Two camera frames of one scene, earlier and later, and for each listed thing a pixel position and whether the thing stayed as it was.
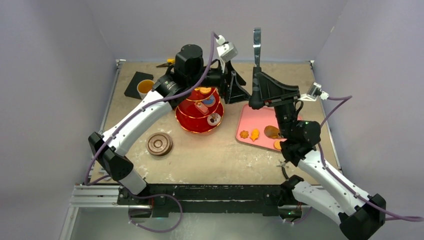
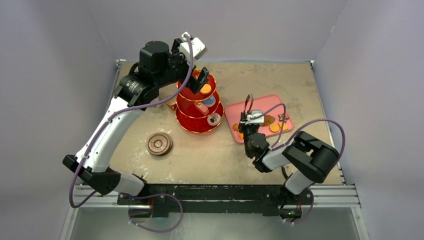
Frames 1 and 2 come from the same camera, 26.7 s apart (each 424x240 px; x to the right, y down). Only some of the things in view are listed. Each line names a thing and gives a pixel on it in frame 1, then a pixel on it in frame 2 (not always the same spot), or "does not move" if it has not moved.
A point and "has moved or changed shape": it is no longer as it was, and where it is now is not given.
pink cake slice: (200, 106) does not move
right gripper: (282, 98) to (249, 127)
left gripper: (231, 81) to (195, 83)
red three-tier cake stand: (200, 112) does not move
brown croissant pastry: (272, 132) to (268, 120)
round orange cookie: (205, 90) does not move
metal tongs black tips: (257, 101) to (250, 105)
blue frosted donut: (210, 101) does not move
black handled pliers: (282, 165) does not move
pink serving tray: (251, 118) has moved or changed shape
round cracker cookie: (277, 145) to (274, 127)
